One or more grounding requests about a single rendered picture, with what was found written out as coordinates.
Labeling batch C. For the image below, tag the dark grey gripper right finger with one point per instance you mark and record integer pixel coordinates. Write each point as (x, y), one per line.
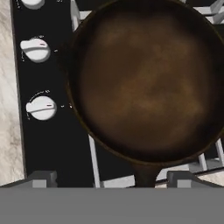
(182, 178)

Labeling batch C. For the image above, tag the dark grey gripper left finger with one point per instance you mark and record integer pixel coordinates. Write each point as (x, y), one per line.
(40, 178)

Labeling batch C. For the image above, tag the black hob with white grates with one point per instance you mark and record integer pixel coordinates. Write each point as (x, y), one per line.
(52, 145)

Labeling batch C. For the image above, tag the white hob knob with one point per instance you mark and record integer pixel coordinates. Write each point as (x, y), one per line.
(35, 50)
(41, 108)
(32, 3)

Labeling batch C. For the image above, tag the brown cast iron pan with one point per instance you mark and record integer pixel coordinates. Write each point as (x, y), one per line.
(145, 87)

